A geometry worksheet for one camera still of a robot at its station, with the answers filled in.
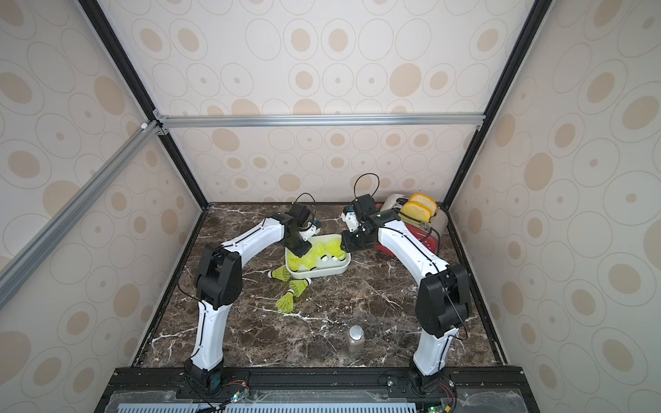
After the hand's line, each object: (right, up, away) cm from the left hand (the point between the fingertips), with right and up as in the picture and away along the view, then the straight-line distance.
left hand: (307, 247), depth 97 cm
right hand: (+13, 0, -11) cm, 17 cm away
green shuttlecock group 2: (-7, -19, -8) cm, 22 cm away
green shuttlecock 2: (+10, 0, +2) cm, 10 cm away
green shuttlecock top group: (-9, -9, -5) cm, 14 cm away
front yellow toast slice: (+39, +13, -10) cm, 42 cm away
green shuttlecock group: (-2, -13, -7) cm, 15 cm away
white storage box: (+7, -3, +3) cm, 8 cm away
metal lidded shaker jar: (+17, -24, -25) cm, 39 cm away
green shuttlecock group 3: (-4, -4, -6) cm, 8 cm away
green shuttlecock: (+4, -1, +2) cm, 4 cm away
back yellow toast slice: (+43, +17, -6) cm, 46 cm away
